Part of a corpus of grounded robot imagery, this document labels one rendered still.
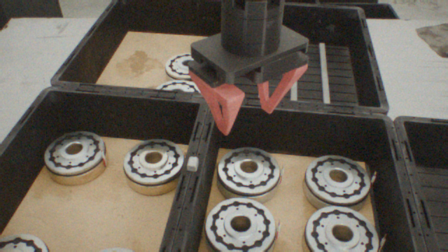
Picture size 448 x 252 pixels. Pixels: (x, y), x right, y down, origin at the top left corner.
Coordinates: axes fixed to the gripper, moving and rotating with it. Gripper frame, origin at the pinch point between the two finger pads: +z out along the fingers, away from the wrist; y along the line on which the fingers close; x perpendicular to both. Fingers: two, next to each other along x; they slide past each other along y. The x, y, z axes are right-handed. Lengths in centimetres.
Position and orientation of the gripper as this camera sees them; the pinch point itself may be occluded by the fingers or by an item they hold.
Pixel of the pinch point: (246, 115)
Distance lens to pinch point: 45.9
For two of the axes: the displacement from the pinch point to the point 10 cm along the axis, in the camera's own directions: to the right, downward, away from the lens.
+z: -0.1, 7.6, 6.5
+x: 6.0, 5.2, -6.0
